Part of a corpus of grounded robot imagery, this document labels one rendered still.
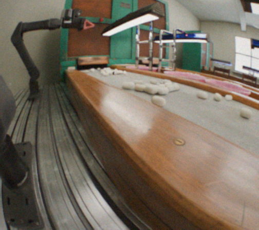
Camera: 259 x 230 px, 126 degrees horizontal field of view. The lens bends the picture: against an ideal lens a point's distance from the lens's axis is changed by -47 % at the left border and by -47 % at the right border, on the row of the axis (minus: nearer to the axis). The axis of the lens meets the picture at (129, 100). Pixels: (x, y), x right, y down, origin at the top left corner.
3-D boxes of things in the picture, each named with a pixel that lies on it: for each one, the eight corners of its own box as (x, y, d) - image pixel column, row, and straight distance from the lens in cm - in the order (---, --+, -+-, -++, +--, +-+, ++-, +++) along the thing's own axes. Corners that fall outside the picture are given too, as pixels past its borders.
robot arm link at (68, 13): (71, 13, 88) (54, 13, 87) (74, 8, 80) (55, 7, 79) (69, 28, 84) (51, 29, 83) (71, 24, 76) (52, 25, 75)
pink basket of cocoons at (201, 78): (202, 99, 63) (205, 80, 62) (155, 89, 69) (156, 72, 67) (204, 90, 89) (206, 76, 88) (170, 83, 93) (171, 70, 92)
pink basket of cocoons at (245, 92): (243, 119, 53) (250, 95, 51) (193, 99, 59) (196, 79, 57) (246, 106, 79) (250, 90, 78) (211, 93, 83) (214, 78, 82)
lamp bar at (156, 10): (152, 12, 53) (151, -2, 56) (100, 35, 105) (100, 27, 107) (165, 17, 58) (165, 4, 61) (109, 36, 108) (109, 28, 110)
